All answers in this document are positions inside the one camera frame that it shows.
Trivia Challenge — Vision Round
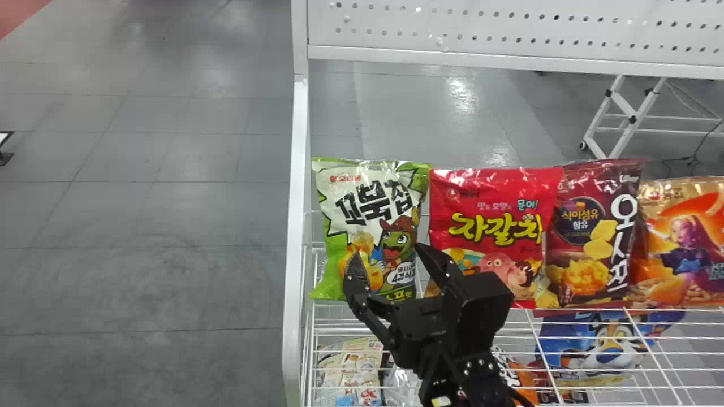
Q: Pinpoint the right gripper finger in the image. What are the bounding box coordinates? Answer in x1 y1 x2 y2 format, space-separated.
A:
415 243 466 301
342 252 398 346

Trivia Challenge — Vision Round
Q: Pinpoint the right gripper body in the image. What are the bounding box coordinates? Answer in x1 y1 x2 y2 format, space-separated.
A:
389 294 471 375

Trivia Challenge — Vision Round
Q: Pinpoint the green snack packet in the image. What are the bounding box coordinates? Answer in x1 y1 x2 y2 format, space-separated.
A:
308 157 432 301

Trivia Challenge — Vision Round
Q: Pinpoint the red snack packet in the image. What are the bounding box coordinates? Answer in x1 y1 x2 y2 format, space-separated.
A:
427 167 565 310

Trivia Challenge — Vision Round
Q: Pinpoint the orange and white snack packet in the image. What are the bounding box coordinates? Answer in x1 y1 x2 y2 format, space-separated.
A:
491 345 539 405

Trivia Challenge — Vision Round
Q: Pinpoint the maroon snack packet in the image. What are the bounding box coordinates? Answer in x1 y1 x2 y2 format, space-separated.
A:
534 159 646 311

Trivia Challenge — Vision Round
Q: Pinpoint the blue cereal bag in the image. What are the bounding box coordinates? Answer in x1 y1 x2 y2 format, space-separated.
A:
534 309 686 392

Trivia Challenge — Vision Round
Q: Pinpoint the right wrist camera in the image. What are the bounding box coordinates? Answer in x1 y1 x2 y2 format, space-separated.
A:
447 272 515 362

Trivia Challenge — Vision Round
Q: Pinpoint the white wire rack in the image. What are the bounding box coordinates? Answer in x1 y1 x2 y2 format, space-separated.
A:
282 0 724 407

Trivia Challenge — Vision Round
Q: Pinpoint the white wheeled frame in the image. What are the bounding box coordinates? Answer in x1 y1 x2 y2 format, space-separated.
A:
579 75 724 161

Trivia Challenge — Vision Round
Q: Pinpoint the black cable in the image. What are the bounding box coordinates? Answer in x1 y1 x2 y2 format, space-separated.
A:
661 118 724 171

